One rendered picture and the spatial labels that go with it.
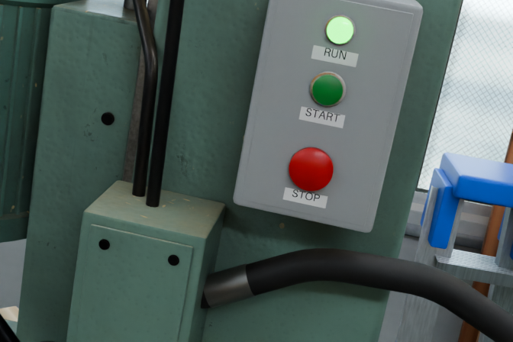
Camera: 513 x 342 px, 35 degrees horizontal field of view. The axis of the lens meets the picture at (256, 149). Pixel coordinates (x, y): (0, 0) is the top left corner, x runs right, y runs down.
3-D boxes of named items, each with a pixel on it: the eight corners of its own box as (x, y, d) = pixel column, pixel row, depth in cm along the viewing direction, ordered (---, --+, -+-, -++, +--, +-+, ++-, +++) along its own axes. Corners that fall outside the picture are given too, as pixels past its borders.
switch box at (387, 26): (243, 181, 62) (282, -27, 58) (371, 208, 61) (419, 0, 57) (230, 205, 56) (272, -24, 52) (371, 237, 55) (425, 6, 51)
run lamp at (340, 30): (321, 42, 53) (327, 11, 52) (352, 47, 53) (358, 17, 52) (321, 43, 52) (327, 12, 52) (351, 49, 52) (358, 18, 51)
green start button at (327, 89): (306, 102, 54) (313, 68, 53) (341, 110, 54) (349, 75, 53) (305, 104, 53) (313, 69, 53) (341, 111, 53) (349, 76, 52)
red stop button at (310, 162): (285, 182, 55) (294, 141, 55) (328, 191, 55) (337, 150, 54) (284, 187, 54) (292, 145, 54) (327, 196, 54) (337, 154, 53)
